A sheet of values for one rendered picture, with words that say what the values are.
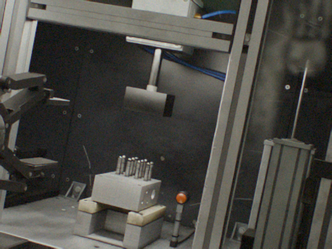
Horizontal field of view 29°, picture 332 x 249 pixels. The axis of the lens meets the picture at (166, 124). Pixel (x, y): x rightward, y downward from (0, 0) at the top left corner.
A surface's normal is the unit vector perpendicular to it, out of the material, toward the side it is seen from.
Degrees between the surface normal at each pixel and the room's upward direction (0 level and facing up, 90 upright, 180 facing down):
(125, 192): 90
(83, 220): 90
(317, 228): 90
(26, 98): 24
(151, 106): 90
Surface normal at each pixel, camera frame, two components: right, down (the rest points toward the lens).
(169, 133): -0.28, 0.00
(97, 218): 0.94, 0.20
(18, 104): 0.07, -0.90
